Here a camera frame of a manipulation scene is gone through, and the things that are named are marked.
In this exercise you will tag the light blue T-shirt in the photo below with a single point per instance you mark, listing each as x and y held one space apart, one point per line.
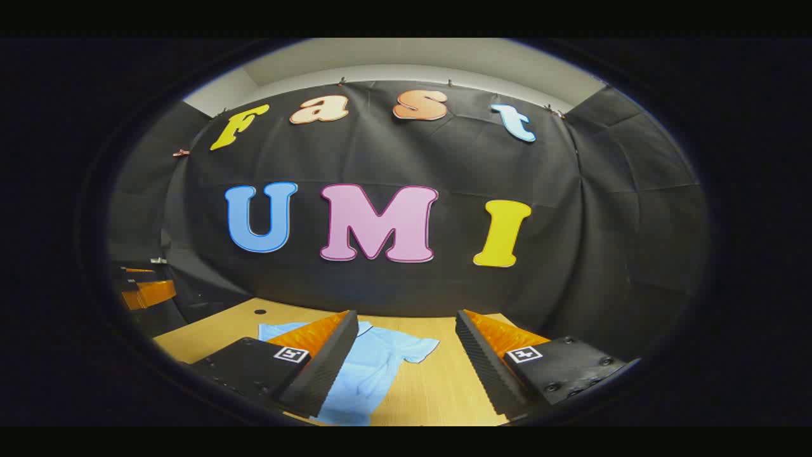
374 368

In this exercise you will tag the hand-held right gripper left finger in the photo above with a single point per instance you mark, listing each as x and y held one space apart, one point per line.
323 368

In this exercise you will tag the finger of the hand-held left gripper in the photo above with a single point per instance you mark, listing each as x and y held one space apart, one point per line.
136 275
149 295

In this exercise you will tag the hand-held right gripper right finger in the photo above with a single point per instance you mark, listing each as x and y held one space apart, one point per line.
485 368

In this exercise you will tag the black backdrop cloth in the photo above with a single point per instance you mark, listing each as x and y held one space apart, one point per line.
444 158

